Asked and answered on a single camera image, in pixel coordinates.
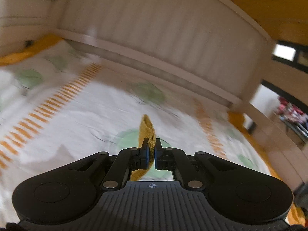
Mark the pile of colourful clothes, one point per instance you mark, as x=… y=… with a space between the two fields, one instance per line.
x=292 y=113

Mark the window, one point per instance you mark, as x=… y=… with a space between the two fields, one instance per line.
x=285 y=53

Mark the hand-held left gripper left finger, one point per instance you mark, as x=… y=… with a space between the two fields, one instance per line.
x=145 y=155

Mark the white printed bed sheet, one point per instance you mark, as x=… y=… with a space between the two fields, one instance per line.
x=84 y=115

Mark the yellow knit garment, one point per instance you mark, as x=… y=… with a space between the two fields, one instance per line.
x=146 y=127

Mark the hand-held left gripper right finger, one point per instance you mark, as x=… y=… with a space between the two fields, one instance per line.
x=157 y=156

